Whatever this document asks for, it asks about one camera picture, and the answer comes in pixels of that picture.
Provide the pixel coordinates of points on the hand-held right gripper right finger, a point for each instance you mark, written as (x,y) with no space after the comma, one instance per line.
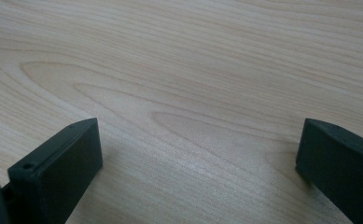
(341,168)

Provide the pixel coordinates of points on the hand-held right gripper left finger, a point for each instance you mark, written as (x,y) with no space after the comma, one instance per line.
(61,174)

